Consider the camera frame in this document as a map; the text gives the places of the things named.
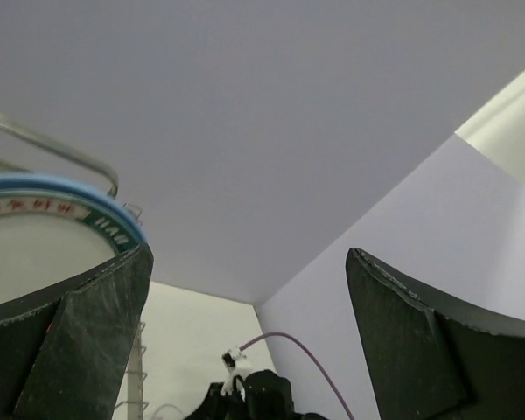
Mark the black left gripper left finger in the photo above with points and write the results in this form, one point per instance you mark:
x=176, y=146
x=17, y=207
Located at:
x=64, y=349

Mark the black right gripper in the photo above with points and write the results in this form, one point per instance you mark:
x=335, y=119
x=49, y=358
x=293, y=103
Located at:
x=262, y=395

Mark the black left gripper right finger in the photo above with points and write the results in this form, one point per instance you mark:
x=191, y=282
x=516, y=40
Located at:
x=431, y=355

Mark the white plate green rim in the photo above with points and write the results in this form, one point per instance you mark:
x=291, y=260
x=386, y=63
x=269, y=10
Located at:
x=39, y=250

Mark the blue plastic plate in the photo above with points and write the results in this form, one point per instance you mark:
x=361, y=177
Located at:
x=25, y=193

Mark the stainless steel dish rack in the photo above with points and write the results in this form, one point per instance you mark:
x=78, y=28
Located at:
x=132, y=372

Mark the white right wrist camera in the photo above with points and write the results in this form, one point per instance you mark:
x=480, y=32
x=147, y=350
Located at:
x=239, y=368

